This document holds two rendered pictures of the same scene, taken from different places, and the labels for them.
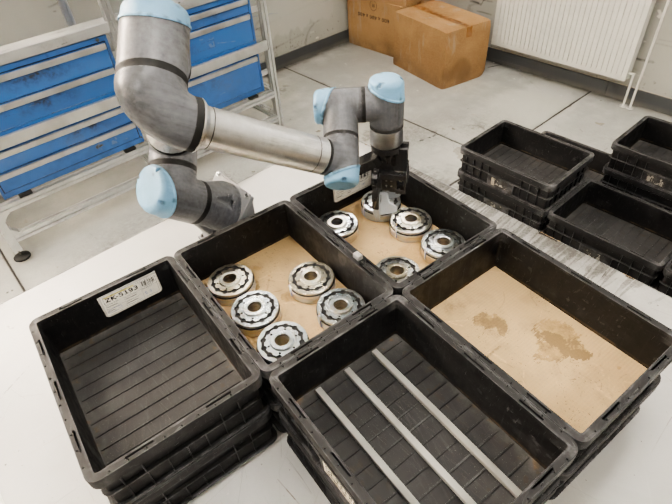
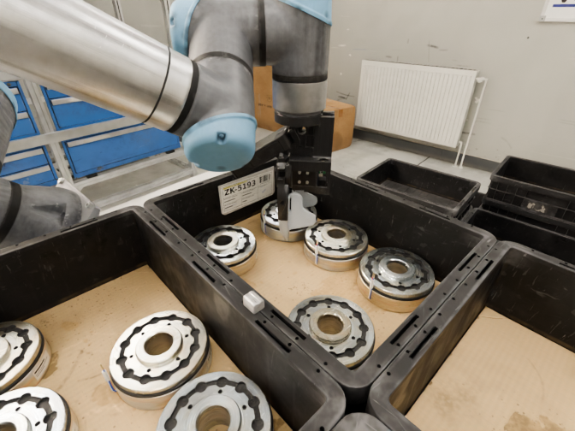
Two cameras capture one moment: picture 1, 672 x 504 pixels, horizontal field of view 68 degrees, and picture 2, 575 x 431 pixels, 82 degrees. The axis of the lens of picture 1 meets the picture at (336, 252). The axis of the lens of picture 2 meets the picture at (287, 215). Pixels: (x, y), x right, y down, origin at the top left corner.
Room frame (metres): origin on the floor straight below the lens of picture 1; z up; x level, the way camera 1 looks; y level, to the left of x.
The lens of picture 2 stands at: (0.53, -0.04, 1.17)
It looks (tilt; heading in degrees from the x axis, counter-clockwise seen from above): 32 degrees down; 350
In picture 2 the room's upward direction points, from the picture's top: straight up
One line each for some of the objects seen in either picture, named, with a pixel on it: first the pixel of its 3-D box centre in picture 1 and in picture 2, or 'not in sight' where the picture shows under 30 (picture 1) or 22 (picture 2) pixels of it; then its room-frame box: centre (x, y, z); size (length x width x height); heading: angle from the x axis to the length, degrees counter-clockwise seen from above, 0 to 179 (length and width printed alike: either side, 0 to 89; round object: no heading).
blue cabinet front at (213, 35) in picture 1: (202, 64); (122, 119); (2.72, 0.63, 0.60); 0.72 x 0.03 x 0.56; 129
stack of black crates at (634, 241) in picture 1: (607, 253); (506, 277); (1.31, -1.01, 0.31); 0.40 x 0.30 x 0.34; 39
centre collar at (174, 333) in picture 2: (311, 276); (159, 345); (0.78, 0.06, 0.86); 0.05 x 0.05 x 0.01
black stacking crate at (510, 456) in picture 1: (410, 428); not in sight; (0.40, -0.10, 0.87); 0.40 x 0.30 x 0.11; 34
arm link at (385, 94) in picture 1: (385, 102); (298, 32); (1.00, -0.13, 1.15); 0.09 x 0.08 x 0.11; 86
